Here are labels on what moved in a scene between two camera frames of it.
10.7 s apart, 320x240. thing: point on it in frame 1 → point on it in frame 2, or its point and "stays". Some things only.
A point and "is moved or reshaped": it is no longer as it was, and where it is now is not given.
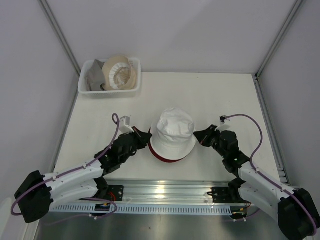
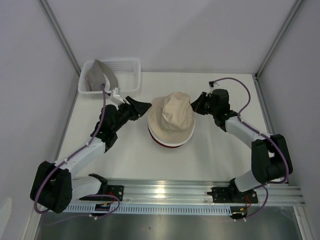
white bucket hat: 174,136 is moved or reshaped
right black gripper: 203,136 → 197,105
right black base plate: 221,195 stays
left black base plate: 115,192 stays
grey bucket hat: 95,76 stays
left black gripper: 143,138 → 137,109
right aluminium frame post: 297,4 stays
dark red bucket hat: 163,159 → 164,145
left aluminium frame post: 48,11 stays
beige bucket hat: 118,73 → 171,117
